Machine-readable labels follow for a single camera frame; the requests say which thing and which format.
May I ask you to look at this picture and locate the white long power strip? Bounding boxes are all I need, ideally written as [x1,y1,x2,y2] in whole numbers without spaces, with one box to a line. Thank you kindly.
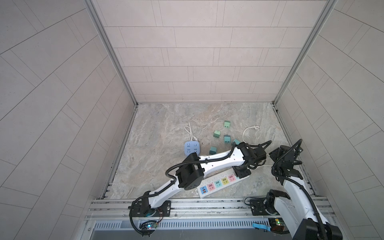
[196,169,250,199]

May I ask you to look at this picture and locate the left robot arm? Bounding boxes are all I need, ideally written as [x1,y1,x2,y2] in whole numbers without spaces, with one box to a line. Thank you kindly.
[129,140,272,236]

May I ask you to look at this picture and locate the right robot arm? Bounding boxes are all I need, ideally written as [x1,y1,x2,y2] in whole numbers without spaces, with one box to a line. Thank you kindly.
[265,139,343,240]

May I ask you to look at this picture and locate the light green plug adapter far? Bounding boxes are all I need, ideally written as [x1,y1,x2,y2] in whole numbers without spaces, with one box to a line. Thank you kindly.
[224,121,231,128]

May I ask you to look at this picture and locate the green plug adapter left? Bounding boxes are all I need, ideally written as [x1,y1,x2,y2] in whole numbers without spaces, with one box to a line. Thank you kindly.
[213,130,221,138]

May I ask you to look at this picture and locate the blue square power socket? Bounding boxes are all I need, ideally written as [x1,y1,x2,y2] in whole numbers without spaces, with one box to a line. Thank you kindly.
[184,141,201,156]

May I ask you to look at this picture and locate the right circuit board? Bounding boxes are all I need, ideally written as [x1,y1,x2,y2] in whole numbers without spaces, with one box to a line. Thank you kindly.
[268,218,290,235]

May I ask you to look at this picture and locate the circuit board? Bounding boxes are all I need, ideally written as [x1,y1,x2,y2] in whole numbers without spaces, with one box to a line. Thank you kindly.
[140,220,159,231]
[268,218,290,235]

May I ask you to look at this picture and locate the blue tape piece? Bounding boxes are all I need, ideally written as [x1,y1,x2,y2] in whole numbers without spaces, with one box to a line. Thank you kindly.
[252,223,271,232]

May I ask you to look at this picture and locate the left circuit board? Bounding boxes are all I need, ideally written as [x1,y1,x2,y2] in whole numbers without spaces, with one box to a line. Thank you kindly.
[140,220,159,231]

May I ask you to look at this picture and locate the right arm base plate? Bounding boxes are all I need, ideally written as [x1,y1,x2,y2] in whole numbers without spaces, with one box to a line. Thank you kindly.
[249,198,278,216]

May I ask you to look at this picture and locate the blue socket white cable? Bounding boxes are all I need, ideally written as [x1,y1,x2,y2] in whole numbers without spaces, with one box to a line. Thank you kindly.
[183,121,199,142]

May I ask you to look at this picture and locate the aluminium rail frame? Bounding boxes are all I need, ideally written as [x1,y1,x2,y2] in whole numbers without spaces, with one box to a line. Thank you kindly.
[80,195,335,223]

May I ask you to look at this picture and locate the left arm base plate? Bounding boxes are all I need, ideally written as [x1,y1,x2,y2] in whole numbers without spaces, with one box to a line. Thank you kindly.
[129,200,172,218]

